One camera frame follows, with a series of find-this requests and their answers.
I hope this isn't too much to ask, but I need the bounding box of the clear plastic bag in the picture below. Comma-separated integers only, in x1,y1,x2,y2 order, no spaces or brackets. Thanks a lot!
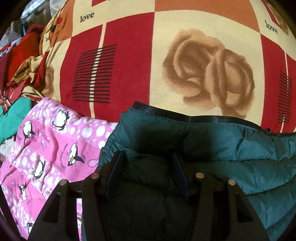
21,0,50,23

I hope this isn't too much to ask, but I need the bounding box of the rose patterned folded blanket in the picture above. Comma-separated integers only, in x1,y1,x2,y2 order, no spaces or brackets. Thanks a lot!
41,1,295,133

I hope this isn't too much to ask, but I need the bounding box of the green garment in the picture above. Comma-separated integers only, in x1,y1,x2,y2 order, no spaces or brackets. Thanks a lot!
0,97,33,144

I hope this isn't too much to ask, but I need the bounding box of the pink penguin bed quilt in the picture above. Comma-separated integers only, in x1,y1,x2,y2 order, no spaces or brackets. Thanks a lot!
1,98,116,238

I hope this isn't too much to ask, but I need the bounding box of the teal quilted puffer jacket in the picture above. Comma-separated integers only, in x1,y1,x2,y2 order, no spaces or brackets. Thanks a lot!
81,100,296,241

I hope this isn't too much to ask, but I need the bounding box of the red clothes pile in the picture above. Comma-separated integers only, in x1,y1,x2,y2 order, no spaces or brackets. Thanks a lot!
1,25,44,109

